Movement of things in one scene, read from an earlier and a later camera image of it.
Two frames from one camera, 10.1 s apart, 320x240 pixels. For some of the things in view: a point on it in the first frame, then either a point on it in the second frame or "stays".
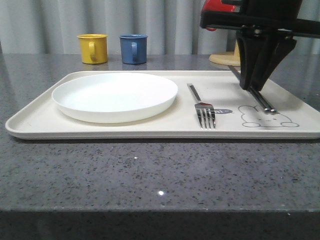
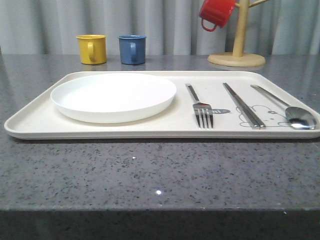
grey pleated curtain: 172,27 stays
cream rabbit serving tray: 209,105 stays
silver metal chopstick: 272,109 -> 254,121
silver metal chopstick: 266,109 -> 254,121
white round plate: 112,98 stays
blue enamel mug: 133,48 stays
